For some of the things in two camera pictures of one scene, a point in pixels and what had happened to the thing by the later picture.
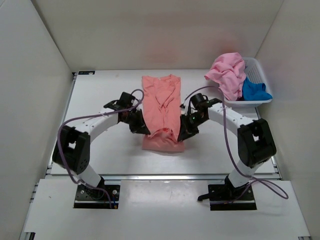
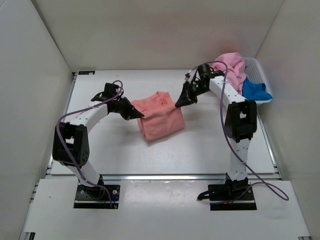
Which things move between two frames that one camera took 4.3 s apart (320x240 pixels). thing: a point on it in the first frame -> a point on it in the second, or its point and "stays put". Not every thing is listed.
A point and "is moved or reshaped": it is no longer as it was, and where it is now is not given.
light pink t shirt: (228, 70) stays put
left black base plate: (102, 196) stays put
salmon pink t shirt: (161, 103) is moved or reshaped
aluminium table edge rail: (181, 176) stays put
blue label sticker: (86, 72) stays put
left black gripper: (140, 127) -> (131, 112)
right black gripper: (186, 131) -> (186, 98)
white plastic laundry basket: (254, 73) stays put
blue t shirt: (254, 91) stays put
